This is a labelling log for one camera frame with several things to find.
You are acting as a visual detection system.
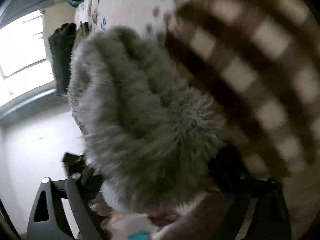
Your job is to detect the grey fluffy pants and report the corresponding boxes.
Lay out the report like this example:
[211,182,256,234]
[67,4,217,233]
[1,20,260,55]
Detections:
[68,27,226,213]

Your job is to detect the dark green folded garment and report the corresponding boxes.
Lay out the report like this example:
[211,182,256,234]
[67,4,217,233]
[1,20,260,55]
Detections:
[48,23,76,95]

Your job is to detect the floral bed blanket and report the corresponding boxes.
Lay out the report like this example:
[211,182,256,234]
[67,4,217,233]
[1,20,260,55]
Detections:
[75,0,319,237]

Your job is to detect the window with white frame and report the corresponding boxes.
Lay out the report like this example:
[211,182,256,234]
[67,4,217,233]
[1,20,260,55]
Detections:
[0,10,54,106]

